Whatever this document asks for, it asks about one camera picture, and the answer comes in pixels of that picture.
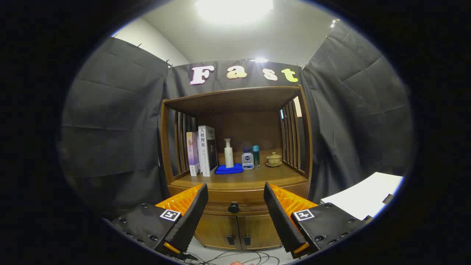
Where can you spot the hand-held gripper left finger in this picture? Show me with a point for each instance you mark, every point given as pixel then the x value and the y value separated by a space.
pixel 191 217

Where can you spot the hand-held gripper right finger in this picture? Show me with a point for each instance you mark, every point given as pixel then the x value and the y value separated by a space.
pixel 281 221

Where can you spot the wooden drawer with black knob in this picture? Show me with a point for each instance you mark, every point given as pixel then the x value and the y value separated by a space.
pixel 235 197

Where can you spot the wooden cabinet door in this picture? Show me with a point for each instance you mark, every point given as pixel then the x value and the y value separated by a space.
pixel 217 232
pixel 259 232

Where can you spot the wooden countertop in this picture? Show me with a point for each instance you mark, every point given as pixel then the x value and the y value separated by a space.
pixel 254 178

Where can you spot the wooden cabinet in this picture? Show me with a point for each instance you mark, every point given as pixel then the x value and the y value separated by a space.
pixel 243 129

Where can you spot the blue folded cloth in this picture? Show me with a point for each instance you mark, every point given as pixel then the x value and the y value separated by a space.
pixel 230 170

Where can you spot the cream lidded teacup with saucer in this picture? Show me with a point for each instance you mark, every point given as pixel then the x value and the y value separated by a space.
pixel 274 159

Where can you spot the purple book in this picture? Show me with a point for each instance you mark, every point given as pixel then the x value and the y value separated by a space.
pixel 192 154

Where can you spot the white book with portrait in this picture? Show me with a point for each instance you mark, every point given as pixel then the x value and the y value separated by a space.
pixel 203 154

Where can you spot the white bottle with blue pump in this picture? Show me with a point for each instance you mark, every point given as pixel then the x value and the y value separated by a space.
pixel 247 162

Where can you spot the teal clear bottle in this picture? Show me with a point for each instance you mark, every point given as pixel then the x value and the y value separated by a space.
pixel 256 156

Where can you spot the ceiling light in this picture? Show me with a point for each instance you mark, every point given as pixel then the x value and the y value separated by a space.
pixel 235 9

